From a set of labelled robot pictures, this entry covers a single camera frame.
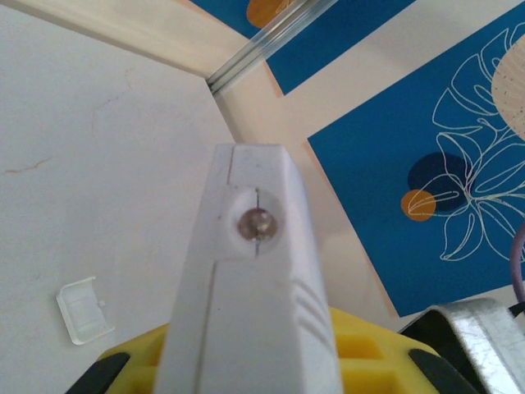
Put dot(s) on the white remote with display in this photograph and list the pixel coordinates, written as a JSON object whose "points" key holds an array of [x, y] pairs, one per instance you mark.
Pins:
{"points": [[254, 308]]}

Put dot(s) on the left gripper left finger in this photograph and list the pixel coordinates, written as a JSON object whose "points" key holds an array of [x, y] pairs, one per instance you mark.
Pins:
{"points": [[135, 369]]}

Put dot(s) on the aluminium frame post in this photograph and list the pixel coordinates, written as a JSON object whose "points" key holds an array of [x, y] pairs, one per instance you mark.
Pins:
{"points": [[262, 41]]}

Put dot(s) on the white battery cover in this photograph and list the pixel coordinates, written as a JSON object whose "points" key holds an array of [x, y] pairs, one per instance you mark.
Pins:
{"points": [[82, 316]]}

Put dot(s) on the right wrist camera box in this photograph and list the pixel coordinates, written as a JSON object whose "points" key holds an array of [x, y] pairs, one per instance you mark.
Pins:
{"points": [[471, 328]]}

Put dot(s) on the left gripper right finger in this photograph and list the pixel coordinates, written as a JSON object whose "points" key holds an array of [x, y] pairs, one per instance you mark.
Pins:
{"points": [[369, 361]]}

